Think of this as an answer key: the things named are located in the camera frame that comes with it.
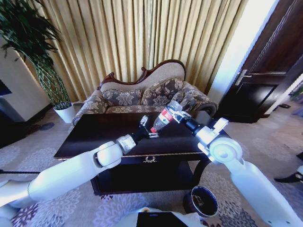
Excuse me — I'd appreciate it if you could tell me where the square floral sofa cushion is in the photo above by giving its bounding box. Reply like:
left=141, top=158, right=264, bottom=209
left=141, top=78, right=184, bottom=106

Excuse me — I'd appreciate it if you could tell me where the wide floral sofa cushion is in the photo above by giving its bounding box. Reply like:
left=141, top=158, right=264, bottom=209
left=101, top=89, right=143, bottom=106

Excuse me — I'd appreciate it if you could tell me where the golden pleated curtain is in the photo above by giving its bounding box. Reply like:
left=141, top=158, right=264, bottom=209
left=30, top=0, right=249, bottom=105

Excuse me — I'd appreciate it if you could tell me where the tall green potted plant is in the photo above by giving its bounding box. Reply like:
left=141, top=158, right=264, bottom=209
left=0, top=0, right=71, bottom=111

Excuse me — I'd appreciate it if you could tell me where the white plant pot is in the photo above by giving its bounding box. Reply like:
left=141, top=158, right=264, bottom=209
left=53, top=102, right=76, bottom=123

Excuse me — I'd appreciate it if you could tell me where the dark wooden coffee table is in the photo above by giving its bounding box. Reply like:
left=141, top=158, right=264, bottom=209
left=53, top=110, right=234, bottom=196

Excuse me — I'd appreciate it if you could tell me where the white robot front shell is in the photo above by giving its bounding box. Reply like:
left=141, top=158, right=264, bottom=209
left=123, top=207, right=206, bottom=227

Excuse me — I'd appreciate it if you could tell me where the dark wooden door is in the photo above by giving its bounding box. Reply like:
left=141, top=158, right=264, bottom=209
left=217, top=0, right=303, bottom=123

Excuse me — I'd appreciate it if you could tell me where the silver door handle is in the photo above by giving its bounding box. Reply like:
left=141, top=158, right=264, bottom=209
left=235, top=70, right=253, bottom=86

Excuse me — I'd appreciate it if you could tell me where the dark round trash bin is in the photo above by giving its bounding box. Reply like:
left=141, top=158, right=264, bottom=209
left=184, top=185, right=219, bottom=218

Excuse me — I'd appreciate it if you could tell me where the clear bottle with red label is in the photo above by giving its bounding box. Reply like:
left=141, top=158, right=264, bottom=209
left=150, top=99, right=184, bottom=133

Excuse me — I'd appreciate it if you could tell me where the floral upholstered sofa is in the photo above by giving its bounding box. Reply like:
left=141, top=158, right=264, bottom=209
left=72, top=59, right=218, bottom=126

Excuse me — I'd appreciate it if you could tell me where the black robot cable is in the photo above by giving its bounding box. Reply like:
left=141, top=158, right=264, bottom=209
left=0, top=169, right=41, bottom=176

